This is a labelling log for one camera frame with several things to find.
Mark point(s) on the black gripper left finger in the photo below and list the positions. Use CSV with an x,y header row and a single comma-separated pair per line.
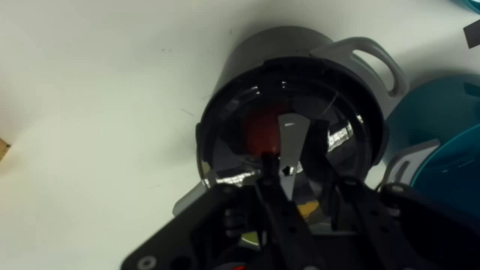
x,y
286,219

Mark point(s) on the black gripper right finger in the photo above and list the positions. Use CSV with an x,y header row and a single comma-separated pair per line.
x,y
380,234

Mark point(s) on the glass pot lid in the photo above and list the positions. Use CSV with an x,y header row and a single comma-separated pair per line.
x,y
241,109

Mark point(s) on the teal pot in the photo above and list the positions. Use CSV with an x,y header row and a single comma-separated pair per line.
x,y
440,109

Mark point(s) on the black pot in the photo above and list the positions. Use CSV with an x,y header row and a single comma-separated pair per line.
x,y
271,46

